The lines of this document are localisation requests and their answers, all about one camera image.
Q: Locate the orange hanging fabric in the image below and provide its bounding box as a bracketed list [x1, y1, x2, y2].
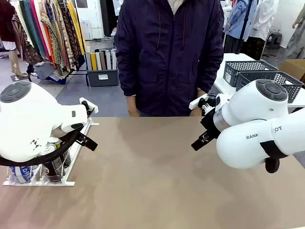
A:
[42, 23, 57, 69]

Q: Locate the brown patterned hanging fabric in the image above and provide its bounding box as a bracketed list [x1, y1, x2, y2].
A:
[57, 0, 80, 70]

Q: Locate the yellow hanging fabric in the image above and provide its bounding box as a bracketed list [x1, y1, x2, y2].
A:
[66, 0, 86, 56]

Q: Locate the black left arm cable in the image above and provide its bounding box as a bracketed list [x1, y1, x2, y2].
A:
[0, 128, 84, 167]

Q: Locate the teal hanging fabric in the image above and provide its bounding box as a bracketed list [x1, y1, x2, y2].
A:
[22, 0, 46, 58]

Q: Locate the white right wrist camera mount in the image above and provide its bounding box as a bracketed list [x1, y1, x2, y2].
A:
[189, 94, 217, 115]

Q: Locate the person's left hand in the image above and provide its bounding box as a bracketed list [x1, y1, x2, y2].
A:
[190, 87, 208, 117]

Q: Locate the white side table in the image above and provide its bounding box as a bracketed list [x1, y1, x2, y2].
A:
[213, 52, 305, 108]

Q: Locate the white shirt on mannequin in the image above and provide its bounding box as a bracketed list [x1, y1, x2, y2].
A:
[249, 0, 279, 42]

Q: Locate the grey storage bin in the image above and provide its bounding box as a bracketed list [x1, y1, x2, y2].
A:
[86, 68, 119, 87]

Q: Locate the white can dispenser rack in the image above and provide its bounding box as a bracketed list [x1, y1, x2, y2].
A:
[2, 116, 100, 187]

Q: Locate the mannequin in grey dress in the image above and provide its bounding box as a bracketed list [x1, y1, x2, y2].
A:
[283, 7, 305, 60]

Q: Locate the person in navy jacket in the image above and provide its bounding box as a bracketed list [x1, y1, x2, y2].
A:
[113, 0, 225, 117]

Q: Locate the brown sample board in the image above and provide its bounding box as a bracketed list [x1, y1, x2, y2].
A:
[99, 51, 107, 71]

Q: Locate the mannequin in maroon garment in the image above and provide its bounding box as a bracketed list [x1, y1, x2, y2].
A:
[0, 0, 29, 82]

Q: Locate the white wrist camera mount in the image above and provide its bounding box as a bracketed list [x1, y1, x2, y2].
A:
[79, 97, 99, 119]
[189, 94, 217, 115]

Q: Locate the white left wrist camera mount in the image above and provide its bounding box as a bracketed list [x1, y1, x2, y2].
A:
[79, 97, 99, 119]

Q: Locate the grey clothes pile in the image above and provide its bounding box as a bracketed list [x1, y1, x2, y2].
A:
[34, 61, 68, 84]

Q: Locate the grey woven plastic basket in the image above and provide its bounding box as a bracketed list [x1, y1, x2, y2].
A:
[236, 71, 305, 104]
[223, 61, 279, 88]

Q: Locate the pink hanging fabric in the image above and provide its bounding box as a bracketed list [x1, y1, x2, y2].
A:
[30, 0, 52, 62]

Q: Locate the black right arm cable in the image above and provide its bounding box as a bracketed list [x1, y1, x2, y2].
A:
[259, 140, 289, 174]

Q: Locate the person's right hand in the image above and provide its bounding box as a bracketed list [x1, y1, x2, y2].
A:
[126, 95, 141, 117]

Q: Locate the white air purifier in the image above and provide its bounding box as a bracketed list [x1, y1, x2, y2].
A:
[80, 20, 92, 40]

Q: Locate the grey plastic stool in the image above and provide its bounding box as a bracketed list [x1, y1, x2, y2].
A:
[265, 32, 283, 50]

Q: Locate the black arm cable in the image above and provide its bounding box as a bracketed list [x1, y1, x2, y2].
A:
[0, 128, 84, 167]
[259, 140, 289, 174]

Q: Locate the cardboard box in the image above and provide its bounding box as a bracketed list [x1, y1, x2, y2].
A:
[277, 59, 305, 84]

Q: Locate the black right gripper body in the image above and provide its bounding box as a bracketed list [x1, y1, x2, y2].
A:
[200, 110, 221, 139]

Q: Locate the blue shirt on mannequin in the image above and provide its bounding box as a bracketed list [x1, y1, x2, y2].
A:
[223, 0, 258, 40]

